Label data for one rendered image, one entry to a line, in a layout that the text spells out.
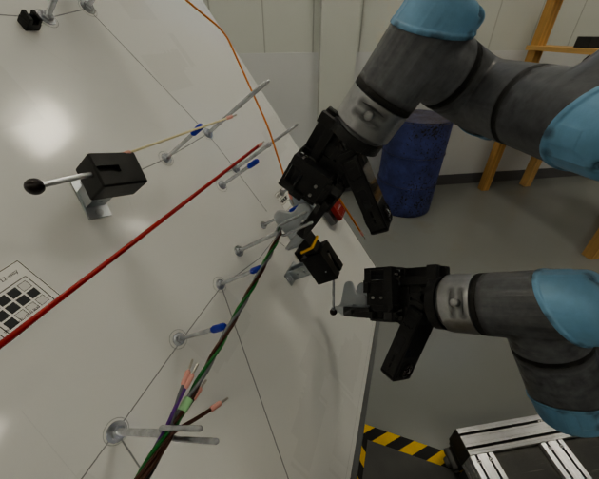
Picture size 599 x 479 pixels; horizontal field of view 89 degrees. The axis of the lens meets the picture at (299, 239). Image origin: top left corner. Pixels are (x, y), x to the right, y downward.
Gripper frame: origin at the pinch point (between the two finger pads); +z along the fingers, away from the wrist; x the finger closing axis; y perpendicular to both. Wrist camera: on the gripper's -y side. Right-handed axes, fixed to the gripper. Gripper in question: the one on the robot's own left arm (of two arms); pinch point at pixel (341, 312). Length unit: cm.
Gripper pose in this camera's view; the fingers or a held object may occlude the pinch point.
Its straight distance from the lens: 58.0
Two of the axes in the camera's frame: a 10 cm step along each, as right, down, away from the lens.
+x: -8.0, -1.5, -5.8
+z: -6.0, 1.4, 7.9
